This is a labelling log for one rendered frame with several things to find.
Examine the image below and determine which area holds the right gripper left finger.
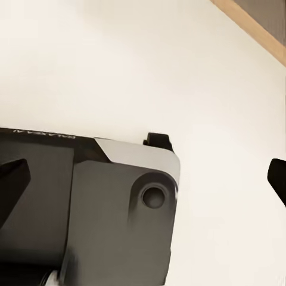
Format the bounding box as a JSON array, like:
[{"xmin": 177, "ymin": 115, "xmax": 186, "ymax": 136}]
[{"xmin": 0, "ymin": 158, "xmax": 31, "ymax": 230}]

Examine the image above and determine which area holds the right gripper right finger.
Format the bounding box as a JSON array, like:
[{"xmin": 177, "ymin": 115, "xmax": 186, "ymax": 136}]
[{"xmin": 267, "ymin": 158, "xmax": 286, "ymax": 207}]

